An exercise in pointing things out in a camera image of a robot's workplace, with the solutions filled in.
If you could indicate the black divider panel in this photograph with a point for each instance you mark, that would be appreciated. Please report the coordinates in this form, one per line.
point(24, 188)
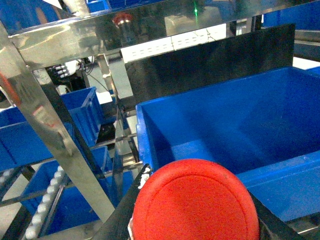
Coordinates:
point(211, 63)

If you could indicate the white roller conveyor track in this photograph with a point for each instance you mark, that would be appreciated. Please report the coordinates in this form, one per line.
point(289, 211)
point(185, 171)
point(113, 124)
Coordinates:
point(45, 210)

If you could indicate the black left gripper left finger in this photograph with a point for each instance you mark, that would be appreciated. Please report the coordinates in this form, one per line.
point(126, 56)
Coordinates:
point(116, 227)

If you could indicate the red mushroom push button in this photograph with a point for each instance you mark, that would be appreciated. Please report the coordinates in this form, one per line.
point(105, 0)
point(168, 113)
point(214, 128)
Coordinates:
point(194, 199)

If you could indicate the blue target bin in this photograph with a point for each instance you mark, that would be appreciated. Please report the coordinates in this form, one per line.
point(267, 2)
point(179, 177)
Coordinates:
point(264, 128)

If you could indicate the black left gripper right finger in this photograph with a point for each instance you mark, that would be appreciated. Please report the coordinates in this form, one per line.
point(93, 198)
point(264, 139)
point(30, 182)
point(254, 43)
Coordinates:
point(270, 226)

